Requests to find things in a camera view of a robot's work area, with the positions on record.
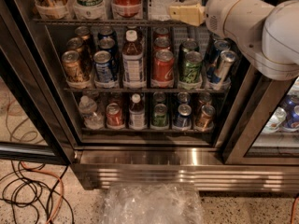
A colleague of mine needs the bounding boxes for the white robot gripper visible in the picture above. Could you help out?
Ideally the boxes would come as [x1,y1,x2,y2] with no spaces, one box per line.
[168,0,274,52]

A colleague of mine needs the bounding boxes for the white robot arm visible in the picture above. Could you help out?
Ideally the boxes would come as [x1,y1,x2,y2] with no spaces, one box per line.
[168,0,299,80]

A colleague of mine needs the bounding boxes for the white ribbed top shelf bottle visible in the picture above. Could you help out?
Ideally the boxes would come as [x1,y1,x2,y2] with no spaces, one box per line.
[148,0,178,21]

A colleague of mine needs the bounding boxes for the slim redbull can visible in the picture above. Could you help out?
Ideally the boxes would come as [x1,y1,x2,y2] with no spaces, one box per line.
[210,50,237,91]
[206,39,231,78]

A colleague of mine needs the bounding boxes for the green can middle front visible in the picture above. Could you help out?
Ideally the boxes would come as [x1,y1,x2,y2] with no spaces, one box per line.
[179,51,203,84]

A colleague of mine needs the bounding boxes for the red coke can middle front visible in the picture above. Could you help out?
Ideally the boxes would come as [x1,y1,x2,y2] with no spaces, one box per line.
[152,49,175,82]

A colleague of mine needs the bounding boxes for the slim redbull can middle front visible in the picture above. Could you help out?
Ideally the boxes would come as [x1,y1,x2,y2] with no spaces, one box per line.
[210,50,237,91]

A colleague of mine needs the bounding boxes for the stainless steel drinks fridge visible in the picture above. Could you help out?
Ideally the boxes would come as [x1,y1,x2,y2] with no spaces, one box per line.
[6,0,299,194]

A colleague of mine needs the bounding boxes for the blue pepsi can middle front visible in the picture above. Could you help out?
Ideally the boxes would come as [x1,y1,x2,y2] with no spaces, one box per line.
[93,50,117,83]

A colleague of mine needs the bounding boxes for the white green zero can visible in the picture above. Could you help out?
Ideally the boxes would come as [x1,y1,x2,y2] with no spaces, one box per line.
[74,0,103,20]

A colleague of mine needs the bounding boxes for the blue can bottom front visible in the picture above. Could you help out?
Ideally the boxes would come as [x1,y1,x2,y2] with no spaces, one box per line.
[174,104,192,128]

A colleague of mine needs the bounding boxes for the orange gold can bottom front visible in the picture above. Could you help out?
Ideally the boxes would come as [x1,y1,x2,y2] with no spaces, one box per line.
[195,105,215,129]

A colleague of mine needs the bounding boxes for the green can bottom front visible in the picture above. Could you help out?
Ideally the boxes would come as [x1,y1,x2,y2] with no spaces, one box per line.
[151,104,168,127]

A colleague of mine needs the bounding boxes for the red can bottom front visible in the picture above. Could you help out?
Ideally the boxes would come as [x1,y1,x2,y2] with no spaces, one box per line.
[106,103,123,126]

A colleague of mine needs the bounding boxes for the gold can middle front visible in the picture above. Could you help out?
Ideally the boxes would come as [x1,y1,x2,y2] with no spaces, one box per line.
[62,50,89,82]

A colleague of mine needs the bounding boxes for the white can behind right door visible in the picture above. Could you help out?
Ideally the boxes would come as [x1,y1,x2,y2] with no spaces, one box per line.
[262,107,287,133]

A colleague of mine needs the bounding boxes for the blue can behind right door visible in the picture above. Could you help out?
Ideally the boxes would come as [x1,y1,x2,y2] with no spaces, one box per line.
[282,105,299,129]

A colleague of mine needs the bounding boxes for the right glass fridge door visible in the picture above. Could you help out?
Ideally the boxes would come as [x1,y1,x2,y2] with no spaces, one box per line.
[223,77,299,165]

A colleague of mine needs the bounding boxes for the open left fridge door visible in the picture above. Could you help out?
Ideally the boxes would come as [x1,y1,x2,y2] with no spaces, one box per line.
[0,0,75,165]

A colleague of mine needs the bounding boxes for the brown tea bottle middle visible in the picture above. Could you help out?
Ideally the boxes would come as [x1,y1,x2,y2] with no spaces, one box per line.
[121,30,145,83]

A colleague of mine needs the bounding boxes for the brown tea bottle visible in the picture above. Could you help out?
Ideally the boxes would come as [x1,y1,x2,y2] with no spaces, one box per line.
[129,93,146,130]
[121,30,145,83]

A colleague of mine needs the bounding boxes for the brown tea bottle bottom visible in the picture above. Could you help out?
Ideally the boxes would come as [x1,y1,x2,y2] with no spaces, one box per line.
[129,93,146,130]

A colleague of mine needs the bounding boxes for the clear water bottle bottom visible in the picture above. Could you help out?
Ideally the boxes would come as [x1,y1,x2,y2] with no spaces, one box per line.
[78,95,104,130]

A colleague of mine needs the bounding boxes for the clear plastic wrap bundle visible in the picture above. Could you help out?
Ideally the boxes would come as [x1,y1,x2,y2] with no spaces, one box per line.
[101,184,204,224]

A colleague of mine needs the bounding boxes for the orange cable on floor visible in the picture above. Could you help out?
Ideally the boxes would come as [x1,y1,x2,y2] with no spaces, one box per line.
[18,161,65,224]

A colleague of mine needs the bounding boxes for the black cables on floor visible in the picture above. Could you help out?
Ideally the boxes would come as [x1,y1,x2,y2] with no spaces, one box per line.
[0,159,76,224]

